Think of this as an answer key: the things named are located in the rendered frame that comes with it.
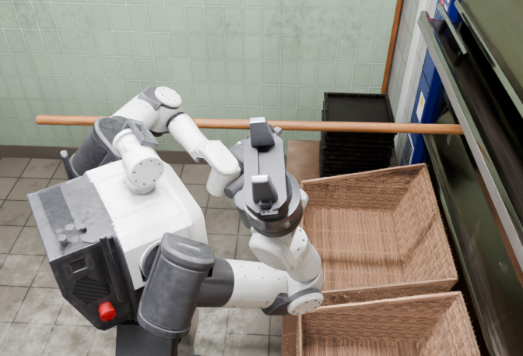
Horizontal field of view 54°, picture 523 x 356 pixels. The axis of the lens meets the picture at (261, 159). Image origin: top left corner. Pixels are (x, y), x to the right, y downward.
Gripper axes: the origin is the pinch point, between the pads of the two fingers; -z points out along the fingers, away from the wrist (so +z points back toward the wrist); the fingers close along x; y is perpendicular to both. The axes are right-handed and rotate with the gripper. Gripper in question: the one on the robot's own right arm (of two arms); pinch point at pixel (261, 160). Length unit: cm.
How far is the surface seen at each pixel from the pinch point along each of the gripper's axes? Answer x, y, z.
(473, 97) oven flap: 41, 48, 53
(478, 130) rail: 26, 44, 44
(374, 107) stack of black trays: 88, 36, 127
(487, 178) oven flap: 13, 42, 41
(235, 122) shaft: 52, -15, 71
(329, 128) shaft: 49, 13, 75
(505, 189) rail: 8, 43, 36
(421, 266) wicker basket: 18, 41, 121
